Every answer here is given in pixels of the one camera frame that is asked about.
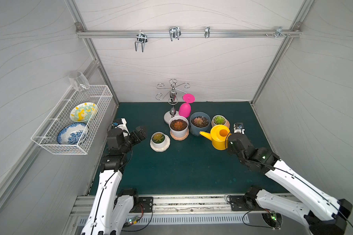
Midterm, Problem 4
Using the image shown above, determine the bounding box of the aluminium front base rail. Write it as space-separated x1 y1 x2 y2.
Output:
69 193 301 227

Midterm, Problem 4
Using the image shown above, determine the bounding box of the yellow green patterned plate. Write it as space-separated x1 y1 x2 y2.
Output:
69 102 98 124

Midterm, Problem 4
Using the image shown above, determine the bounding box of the chrome glass holder stand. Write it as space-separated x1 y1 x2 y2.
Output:
156 79 190 124

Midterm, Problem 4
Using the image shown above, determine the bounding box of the white faceted saucer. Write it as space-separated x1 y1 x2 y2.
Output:
150 135 171 152

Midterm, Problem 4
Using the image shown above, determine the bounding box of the metal hook clamp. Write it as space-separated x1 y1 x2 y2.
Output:
134 33 148 52
169 26 181 41

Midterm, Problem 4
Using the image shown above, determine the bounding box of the clear drinking glass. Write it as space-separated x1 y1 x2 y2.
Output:
68 71 90 92

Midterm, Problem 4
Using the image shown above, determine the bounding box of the metal hook clamp middle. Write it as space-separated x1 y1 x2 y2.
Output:
169 26 181 41

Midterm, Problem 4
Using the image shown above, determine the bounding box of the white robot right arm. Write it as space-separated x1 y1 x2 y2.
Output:
225 133 353 235

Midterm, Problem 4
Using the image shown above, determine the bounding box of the white ribbed pot red succulent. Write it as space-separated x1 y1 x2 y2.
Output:
169 116 189 137

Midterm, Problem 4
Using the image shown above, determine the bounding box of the grey-blue pot pink succulent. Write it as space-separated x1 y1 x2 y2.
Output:
190 112 211 136

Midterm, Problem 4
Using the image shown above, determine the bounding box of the white wire basket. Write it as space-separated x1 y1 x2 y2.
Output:
31 85 112 155

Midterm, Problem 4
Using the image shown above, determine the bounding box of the small metal clip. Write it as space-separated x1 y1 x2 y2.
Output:
205 26 210 38

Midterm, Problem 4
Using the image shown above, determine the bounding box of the peach faceted saucer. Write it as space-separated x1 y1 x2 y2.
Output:
211 120 230 128

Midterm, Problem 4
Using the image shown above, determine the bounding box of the metal bracket right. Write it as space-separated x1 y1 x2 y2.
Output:
265 26 291 39

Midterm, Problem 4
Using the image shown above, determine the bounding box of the blue white patterned plate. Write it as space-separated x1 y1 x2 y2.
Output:
56 122 89 145

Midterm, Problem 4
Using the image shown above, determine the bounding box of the white pot yellow-orange succulent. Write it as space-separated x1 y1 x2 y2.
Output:
152 132 166 148

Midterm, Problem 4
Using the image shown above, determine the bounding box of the green circuit board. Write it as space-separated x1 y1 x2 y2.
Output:
126 216 142 227

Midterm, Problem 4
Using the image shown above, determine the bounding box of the yellow watering can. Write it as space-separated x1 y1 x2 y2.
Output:
200 125 231 150

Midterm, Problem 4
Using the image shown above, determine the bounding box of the aluminium top rail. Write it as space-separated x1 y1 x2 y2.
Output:
76 29 303 39

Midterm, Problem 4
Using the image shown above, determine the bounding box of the terracotta speckled saucer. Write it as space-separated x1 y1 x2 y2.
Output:
170 129 189 141

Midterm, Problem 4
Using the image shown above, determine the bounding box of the metal hook clamp left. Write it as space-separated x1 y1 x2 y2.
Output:
134 33 148 52

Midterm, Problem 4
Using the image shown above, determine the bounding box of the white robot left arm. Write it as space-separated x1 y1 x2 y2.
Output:
81 124 147 235

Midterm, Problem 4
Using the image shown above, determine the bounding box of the small white pot green succulent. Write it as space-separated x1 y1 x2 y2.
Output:
212 115 227 127

